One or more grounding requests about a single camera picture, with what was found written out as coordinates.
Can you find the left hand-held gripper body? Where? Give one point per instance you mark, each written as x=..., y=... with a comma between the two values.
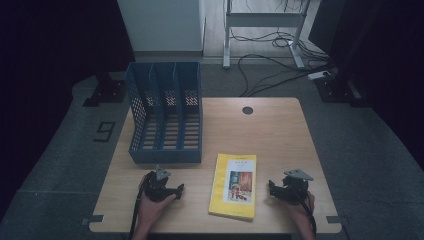
x=156, y=188

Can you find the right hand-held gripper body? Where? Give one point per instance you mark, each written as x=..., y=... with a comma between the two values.
x=295, y=188

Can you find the blue plastic file rack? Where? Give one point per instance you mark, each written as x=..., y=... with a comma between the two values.
x=165, y=151

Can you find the yellow paperback book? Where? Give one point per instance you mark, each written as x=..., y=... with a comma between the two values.
x=218, y=186

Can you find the person's left hand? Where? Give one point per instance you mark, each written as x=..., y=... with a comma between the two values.
x=150, y=210

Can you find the person's right hand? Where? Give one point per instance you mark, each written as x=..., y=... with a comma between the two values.
x=301, y=211

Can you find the black table grommet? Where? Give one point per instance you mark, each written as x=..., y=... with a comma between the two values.
x=247, y=110

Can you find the black stand base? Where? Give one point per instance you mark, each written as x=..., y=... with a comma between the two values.
x=336, y=90
x=108, y=93

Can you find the white power strip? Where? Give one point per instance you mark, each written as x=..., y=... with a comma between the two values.
x=318, y=75

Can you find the white cabinet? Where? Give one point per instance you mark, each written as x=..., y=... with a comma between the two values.
x=163, y=26

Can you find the white metal desk frame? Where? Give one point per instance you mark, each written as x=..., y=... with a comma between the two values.
x=263, y=19

